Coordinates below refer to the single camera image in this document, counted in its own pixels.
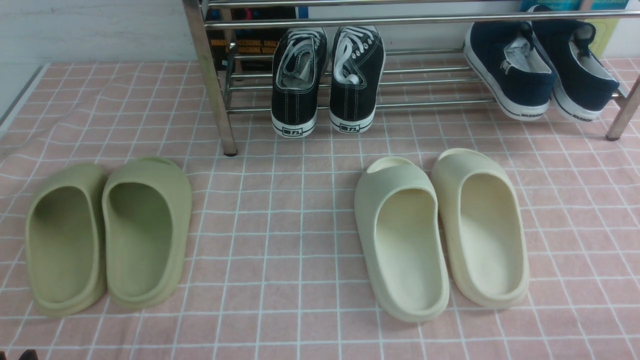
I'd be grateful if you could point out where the steel shoe rack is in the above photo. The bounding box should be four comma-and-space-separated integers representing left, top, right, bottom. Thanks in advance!
182, 0, 639, 157

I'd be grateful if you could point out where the navy slip-on shoe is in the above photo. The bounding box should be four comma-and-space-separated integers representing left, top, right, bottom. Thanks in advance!
462, 21, 558, 121
531, 18, 620, 122

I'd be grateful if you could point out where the dark book behind rack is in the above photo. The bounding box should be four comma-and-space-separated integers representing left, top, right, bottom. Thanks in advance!
206, 6, 298, 73

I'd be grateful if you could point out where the cream left slipper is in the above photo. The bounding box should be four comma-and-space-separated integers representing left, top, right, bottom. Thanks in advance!
354, 156, 450, 322

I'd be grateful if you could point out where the cream slipper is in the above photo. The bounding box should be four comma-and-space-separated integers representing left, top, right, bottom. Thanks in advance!
354, 156, 450, 322
430, 148, 530, 309

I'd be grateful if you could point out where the pink checkered floor cloth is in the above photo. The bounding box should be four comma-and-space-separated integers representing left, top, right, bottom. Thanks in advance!
0, 63, 639, 360

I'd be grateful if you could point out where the black left canvas sneaker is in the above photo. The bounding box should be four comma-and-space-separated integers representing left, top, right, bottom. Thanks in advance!
270, 27, 329, 139

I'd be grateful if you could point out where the black canvas sneaker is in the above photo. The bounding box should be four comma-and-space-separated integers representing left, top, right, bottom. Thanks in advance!
329, 25, 386, 134
270, 27, 329, 139

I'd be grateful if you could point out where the black right canvas sneaker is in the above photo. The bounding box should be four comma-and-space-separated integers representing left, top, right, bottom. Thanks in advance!
329, 25, 386, 134

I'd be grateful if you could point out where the green right slipper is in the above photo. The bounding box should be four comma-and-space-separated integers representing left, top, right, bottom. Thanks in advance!
102, 156, 193, 310

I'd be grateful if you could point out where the green slipper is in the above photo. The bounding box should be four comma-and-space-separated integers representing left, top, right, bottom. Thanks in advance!
102, 156, 193, 310
24, 162, 108, 318

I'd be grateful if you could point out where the cream right slipper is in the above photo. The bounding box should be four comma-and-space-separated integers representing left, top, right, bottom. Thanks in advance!
430, 148, 530, 309

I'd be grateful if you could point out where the green left slipper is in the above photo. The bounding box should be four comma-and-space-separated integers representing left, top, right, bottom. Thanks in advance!
24, 162, 108, 318

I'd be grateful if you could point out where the yellow teal book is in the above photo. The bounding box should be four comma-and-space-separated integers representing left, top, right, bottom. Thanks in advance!
519, 0, 628, 57

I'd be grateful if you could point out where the dark object bottom left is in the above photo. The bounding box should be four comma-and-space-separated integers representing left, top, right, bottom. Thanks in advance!
18, 349, 39, 360

